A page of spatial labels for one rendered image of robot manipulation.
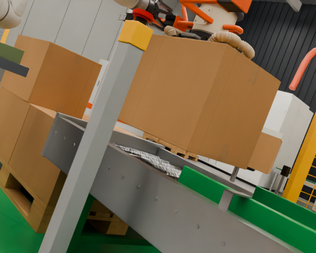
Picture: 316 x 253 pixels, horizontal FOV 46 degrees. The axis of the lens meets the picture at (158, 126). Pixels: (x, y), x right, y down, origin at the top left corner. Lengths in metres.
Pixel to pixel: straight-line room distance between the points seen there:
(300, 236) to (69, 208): 0.65
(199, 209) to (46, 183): 1.13
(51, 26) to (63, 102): 10.18
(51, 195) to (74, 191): 0.78
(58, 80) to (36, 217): 0.91
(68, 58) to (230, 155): 1.37
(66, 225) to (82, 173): 0.17
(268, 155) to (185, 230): 2.58
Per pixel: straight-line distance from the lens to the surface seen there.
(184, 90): 1.39
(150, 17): 1.17
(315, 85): 13.06
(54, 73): 2.46
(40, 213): 1.99
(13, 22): 1.99
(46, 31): 12.58
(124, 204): 1.24
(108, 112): 1.13
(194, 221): 1.03
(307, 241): 0.99
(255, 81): 1.50
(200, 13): 1.57
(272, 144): 3.57
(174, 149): 8.98
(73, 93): 2.54
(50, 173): 1.99
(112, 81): 1.13
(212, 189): 1.14
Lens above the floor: 0.76
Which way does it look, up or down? 2 degrees down
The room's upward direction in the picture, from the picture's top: 21 degrees clockwise
